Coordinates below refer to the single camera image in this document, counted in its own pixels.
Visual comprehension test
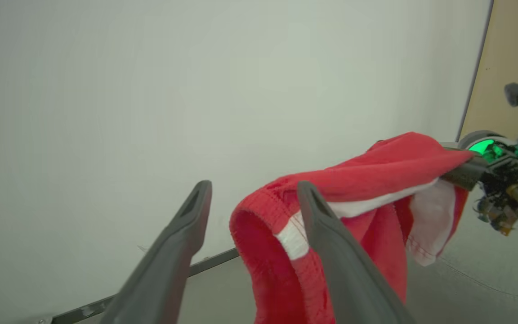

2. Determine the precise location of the red and white garment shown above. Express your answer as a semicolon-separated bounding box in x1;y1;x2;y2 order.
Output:
229;131;475;324

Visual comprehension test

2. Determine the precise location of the beige partition panel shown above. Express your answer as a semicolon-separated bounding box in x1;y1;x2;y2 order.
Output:
459;0;518;141

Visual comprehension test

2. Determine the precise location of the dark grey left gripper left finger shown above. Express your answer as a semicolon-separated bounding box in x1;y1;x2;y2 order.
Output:
99;180;213;324

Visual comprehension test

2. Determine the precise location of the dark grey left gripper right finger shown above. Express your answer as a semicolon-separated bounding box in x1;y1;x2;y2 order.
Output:
296;181;417;324

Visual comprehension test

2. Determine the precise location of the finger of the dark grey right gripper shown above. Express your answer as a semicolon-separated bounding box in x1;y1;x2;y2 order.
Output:
439;142;476;156
440;155;491;192

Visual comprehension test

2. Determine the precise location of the grey fabric sofa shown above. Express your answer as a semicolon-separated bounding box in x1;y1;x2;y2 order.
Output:
405;184;518;324

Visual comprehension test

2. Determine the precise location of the grey metal partition frame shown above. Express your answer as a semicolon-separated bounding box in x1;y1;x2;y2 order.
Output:
456;0;496;142

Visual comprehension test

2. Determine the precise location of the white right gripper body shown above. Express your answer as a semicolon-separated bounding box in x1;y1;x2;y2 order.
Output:
457;130;518;237

